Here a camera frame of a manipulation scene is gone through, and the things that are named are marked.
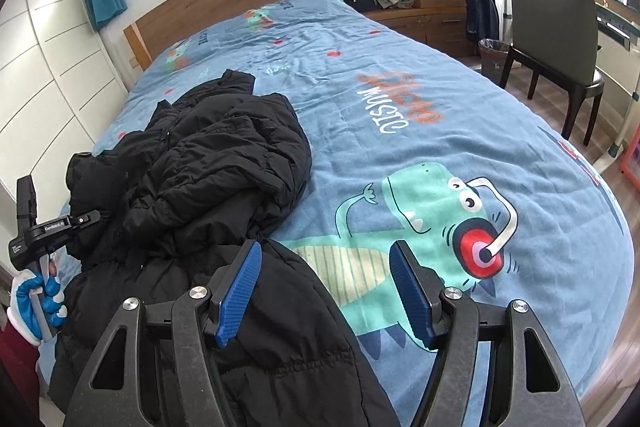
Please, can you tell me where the low wooden cabinet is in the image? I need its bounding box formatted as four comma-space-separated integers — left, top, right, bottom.
362, 4, 476, 58

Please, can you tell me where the pink crate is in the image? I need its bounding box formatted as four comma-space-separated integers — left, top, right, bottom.
617, 142, 640, 180

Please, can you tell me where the person's left forearm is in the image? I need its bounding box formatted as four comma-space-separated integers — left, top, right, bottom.
0, 314, 42, 427

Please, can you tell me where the person's left hand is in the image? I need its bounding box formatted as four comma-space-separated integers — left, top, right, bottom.
9, 257, 69, 348

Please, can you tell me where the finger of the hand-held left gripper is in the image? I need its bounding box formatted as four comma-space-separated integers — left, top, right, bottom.
74, 210, 102, 230

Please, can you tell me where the black puffer jacket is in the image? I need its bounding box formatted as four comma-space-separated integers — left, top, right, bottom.
47, 69, 401, 427

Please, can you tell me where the navy tote bag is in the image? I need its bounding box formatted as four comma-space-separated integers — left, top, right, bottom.
465, 0, 501, 45

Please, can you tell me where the dark chair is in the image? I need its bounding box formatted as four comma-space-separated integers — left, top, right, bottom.
500, 0, 606, 142

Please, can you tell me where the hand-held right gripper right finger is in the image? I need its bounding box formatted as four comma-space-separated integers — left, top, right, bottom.
389, 239, 588, 427

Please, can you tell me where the white wardrobe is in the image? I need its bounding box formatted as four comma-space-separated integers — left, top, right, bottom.
0, 0, 131, 208

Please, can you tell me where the blue dinosaur print bedsheet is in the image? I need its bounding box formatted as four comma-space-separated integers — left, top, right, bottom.
50, 0, 633, 427

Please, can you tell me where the glass desk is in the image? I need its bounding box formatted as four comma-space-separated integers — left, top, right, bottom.
450, 0, 640, 48

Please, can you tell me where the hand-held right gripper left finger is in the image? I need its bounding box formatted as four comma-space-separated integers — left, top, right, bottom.
62, 239, 263, 427

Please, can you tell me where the trash bin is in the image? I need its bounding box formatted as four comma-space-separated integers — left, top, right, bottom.
477, 38, 511, 82

